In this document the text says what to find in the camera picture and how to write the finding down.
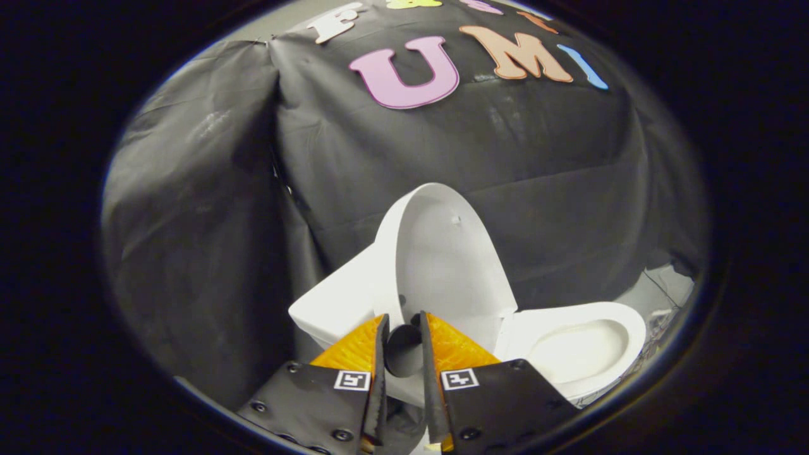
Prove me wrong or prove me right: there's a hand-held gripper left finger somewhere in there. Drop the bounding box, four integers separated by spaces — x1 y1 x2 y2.
237 314 391 455

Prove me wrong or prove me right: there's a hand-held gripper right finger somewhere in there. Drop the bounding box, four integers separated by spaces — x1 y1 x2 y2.
420 311 579 453

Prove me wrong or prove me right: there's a white toilet lid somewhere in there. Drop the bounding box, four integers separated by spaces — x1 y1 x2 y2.
373 183 519 355

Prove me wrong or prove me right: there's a black backdrop cloth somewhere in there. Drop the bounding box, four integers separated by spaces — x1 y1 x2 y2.
101 0 709 455

